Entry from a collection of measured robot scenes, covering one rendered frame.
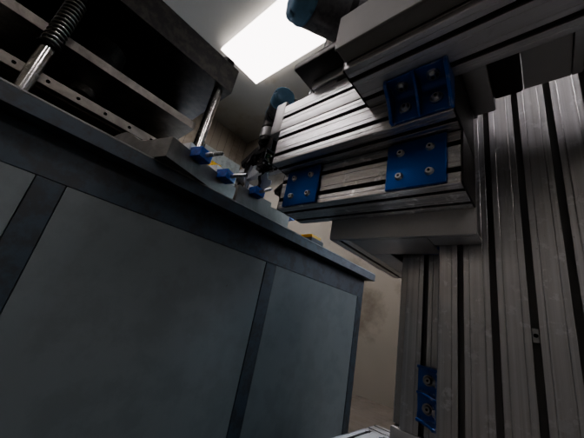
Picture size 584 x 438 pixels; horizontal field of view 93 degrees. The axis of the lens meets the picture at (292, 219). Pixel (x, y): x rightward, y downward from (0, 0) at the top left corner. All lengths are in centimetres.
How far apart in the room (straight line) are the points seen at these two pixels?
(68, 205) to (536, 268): 85
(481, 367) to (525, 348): 6
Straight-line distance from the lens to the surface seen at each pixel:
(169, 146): 74
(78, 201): 75
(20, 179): 75
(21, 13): 190
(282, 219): 107
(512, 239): 56
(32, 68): 170
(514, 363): 53
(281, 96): 102
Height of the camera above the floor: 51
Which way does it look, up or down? 19 degrees up
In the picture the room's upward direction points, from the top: 12 degrees clockwise
